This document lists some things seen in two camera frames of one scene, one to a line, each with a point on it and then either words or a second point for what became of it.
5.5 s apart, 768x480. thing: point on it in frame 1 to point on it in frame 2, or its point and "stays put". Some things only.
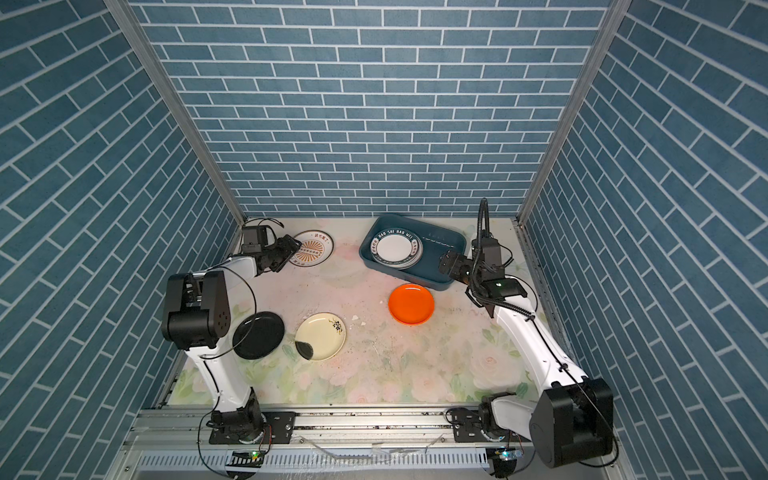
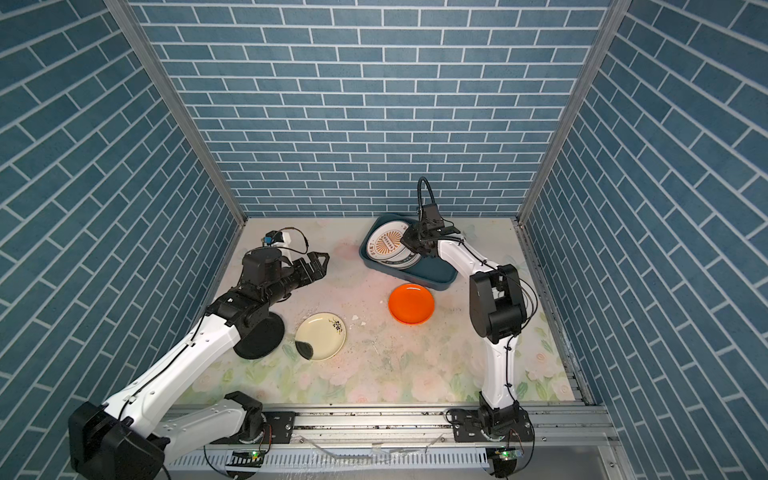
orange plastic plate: (410, 304) stays put
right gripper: (461, 260) to (408, 239)
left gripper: (287, 247) to (317, 271)
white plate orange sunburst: (316, 249) to (385, 241)
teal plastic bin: (409, 249) stays put
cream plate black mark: (320, 336) stays put
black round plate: (258, 335) stays put
